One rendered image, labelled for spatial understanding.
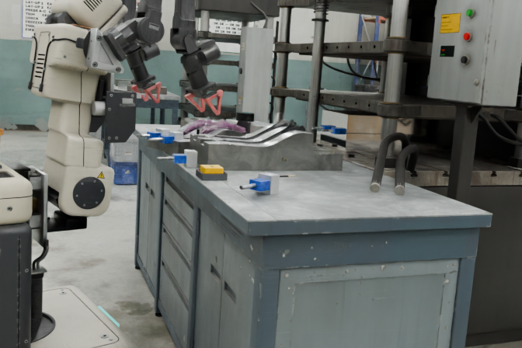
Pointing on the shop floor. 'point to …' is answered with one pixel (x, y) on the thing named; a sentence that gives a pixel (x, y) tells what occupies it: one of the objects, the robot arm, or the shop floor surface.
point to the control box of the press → (475, 65)
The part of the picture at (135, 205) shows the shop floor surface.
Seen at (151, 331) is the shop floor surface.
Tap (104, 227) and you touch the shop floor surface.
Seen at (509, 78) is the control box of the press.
